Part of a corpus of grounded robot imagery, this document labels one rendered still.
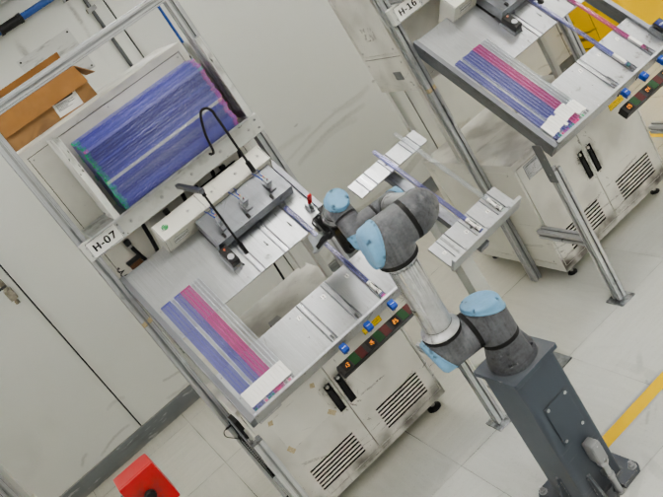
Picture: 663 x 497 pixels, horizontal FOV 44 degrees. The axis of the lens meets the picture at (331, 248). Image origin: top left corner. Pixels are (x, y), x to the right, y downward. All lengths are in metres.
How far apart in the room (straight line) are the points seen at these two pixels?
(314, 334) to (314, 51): 2.37
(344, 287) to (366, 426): 0.66
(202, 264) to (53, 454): 1.99
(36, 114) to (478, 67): 1.65
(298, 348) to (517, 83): 1.32
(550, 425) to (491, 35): 1.60
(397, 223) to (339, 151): 2.77
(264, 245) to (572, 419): 1.17
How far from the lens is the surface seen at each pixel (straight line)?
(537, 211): 3.46
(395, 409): 3.23
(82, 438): 4.60
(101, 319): 4.44
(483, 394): 3.06
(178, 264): 2.89
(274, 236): 2.87
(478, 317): 2.29
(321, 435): 3.10
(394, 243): 2.03
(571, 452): 2.58
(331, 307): 2.72
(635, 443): 2.84
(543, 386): 2.43
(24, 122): 3.10
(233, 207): 2.89
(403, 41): 3.31
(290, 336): 2.70
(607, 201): 3.71
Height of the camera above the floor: 1.95
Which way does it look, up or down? 22 degrees down
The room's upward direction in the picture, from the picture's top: 34 degrees counter-clockwise
